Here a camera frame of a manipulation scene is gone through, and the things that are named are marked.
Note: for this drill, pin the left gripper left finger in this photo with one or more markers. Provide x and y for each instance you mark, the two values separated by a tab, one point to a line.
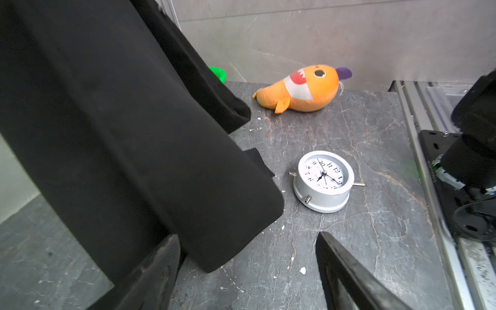
151	284

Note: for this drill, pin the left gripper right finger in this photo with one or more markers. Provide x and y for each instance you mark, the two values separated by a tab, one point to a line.
346	282

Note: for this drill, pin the black skirt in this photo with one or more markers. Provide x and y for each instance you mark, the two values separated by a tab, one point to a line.
126	132

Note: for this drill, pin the white alarm clock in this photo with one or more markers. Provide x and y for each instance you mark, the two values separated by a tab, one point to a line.
323	181

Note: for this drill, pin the orange plush toy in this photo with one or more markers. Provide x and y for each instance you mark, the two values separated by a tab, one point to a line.
307	90

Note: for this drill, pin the green plastic basket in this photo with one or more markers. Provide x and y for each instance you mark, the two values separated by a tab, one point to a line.
219	73

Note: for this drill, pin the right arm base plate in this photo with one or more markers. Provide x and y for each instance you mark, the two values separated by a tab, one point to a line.
467	212

